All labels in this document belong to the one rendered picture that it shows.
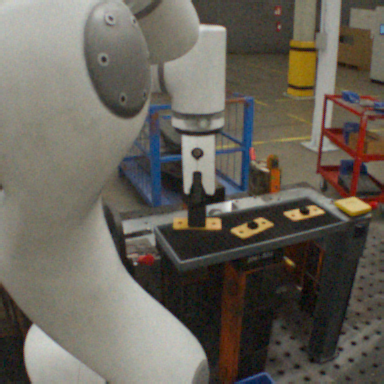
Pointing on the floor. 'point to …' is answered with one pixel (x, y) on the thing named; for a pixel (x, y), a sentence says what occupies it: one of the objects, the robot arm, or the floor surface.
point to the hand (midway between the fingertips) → (197, 212)
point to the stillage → (160, 128)
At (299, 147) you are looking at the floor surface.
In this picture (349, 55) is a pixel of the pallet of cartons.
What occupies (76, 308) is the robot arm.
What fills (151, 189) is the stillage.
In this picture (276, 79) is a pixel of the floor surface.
